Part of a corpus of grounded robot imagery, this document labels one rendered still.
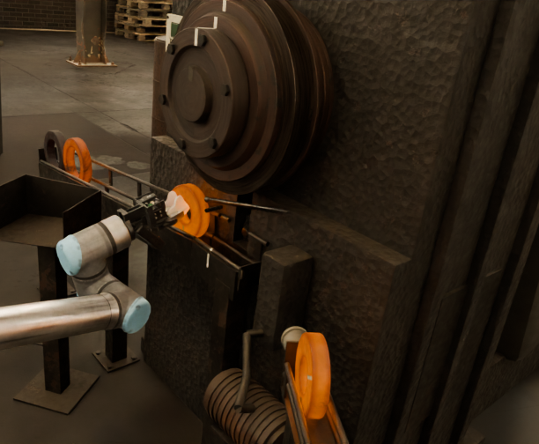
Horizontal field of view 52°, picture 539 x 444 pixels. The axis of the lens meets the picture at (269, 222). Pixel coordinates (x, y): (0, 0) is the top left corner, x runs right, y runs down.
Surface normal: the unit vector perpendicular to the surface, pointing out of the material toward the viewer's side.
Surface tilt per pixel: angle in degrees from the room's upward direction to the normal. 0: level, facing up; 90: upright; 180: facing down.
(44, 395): 0
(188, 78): 90
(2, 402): 0
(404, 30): 90
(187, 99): 90
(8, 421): 0
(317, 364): 37
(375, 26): 90
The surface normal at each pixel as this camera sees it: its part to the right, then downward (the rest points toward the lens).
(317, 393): 0.14, 0.14
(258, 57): 0.19, -0.15
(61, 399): 0.11, -0.91
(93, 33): 0.66, 0.37
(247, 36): 0.09, -0.39
